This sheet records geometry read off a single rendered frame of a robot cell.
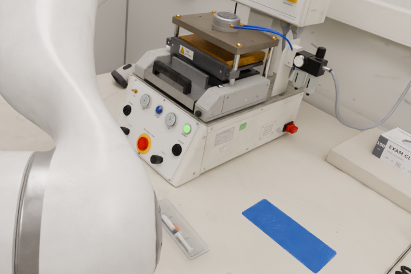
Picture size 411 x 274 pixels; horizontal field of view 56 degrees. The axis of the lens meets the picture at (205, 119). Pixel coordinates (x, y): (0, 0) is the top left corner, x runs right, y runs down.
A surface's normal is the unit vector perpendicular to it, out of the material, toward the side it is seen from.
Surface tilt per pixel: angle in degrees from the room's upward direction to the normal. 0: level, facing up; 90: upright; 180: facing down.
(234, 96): 90
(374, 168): 0
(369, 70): 90
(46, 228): 43
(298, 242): 0
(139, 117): 65
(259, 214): 0
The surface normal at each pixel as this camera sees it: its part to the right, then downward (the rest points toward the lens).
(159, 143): -0.59, -0.13
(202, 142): 0.67, 0.46
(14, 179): 0.18, -0.73
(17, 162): 0.12, -0.91
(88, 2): 0.94, -0.25
